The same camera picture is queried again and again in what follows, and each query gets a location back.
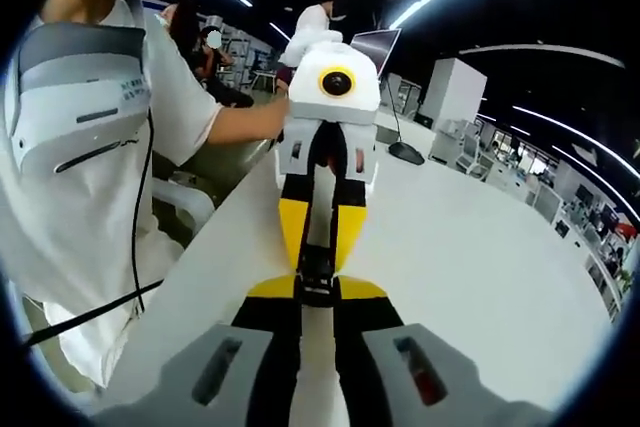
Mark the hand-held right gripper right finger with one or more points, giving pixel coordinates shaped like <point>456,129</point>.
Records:
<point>380,362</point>

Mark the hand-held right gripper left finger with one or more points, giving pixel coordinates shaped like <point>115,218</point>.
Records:
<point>250,362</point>

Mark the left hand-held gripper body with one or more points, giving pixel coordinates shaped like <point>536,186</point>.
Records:
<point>310,97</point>

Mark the black plastic buckle part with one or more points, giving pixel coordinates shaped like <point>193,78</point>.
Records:
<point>316,259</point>
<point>317,294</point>

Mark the black desktop microphone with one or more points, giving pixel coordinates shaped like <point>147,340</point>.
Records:
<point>406,153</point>

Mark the open laptop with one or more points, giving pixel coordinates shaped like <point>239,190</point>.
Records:
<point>375,49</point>

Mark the white office chair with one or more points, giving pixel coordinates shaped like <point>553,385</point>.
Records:
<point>475,157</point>
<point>187,202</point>

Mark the white cabinet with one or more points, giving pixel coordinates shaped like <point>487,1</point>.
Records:
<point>455,92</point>

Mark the row of white office desks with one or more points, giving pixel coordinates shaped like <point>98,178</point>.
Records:
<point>545,197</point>

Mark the white grey chest device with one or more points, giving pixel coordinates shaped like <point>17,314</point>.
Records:
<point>75,92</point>

